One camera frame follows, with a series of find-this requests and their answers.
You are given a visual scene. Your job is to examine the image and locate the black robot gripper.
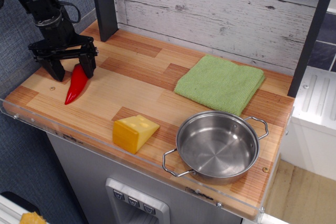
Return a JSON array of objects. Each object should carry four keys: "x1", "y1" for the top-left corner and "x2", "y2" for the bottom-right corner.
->
[{"x1": 28, "y1": 14, "x2": 98, "y2": 82}]

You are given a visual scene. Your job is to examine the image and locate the red chili pepper toy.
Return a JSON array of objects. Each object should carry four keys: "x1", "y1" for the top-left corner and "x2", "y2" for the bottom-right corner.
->
[{"x1": 65, "y1": 64, "x2": 89, "y2": 105}]

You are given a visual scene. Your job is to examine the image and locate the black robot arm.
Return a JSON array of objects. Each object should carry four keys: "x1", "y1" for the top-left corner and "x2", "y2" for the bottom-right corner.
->
[{"x1": 1, "y1": 0, "x2": 98, "y2": 81}]

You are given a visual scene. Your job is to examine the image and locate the green towel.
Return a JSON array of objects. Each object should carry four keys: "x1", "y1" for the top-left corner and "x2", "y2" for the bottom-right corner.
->
[{"x1": 174, "y1": 55, "x2": 265, "y2": 116}]

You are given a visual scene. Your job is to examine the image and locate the yellow object at corner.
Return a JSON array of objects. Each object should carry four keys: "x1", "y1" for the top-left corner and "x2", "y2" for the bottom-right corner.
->
[{"x1": 19, "y1": 212, "x2": 47, "y2": 224}]

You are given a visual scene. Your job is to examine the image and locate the yellow cheese wedge toy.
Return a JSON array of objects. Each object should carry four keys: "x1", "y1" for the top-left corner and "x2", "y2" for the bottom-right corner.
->
[{"x1": 112, "y1": 115, "x2": 160, "y2": 154}]

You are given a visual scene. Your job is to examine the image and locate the grey toy fridge cabinet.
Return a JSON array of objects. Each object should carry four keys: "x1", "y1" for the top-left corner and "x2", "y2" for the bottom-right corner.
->
[{"x1": 47, "y1": 133, "x2": 242, "y2": 223}]

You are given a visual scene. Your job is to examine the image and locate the silver dispenser panel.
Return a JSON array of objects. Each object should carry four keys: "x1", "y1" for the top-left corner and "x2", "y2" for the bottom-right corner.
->
[{"x1": 106, "y1": 178, "x2": 171, "y2": 223}]

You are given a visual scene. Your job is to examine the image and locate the stainless steel pot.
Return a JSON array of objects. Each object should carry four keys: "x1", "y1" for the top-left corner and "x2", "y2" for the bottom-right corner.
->
[{"x1": 162, "y1": 111, "x2": 269, "y2": 185}]

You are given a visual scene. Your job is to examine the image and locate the white toy sink unit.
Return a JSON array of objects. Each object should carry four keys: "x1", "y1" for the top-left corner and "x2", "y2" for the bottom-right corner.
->
[{"x1": 280, "y1": 67, "x2": 335, "y2": 179}]

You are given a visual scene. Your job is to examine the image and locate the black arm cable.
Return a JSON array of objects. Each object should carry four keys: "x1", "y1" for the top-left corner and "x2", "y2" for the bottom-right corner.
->
[{"x1": 0, "y1": 0, "x2": 81, "y2": 24}]

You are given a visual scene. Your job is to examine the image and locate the dark left upright post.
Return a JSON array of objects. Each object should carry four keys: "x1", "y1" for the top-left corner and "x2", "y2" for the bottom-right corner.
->
[{"x1": 94, "y1": 0, "x2": 118, "y2": 41}]

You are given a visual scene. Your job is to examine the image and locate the dark upright post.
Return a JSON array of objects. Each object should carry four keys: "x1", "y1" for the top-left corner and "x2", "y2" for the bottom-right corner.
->
[
  {"x1": 94, "y1": 0, "x2": 118, "y2": 41},
  {"x1": 287, "y1": 0, "x2": 331, "y2": 98}
]

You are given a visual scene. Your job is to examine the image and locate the dark right upright post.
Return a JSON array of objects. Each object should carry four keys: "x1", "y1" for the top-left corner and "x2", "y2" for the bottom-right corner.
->
[{"x1": 287, "y1": 0, "x2": 331, "y2": 98}]

